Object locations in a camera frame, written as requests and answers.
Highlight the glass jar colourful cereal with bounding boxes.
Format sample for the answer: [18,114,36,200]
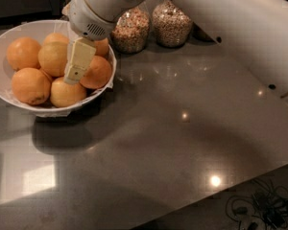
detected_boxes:
[110,7,150,54]

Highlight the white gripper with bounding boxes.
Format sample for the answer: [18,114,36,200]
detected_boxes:
[64,0,145,84]

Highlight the glass jar brown cereal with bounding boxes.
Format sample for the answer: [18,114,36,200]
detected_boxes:
[192,24,213,42]

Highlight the white bowl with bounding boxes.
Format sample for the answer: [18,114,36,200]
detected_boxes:
[0,20,117,117]

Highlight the black cables on floor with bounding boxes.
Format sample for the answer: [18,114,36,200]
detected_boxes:
[226,177,288,230]

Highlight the orange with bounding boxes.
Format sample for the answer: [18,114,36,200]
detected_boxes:
[38,41,67,77]
[12,68,51,105]
[94,38,109,58]
[6,37,41,71]
[50,78,86,107]
[80,56,112,89]
[43,33,69,45]

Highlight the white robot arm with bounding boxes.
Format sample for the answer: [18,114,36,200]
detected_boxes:
[64,0,288,103]

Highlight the glass jar pale cereal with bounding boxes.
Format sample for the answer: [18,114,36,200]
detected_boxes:
[152,0,193,48]

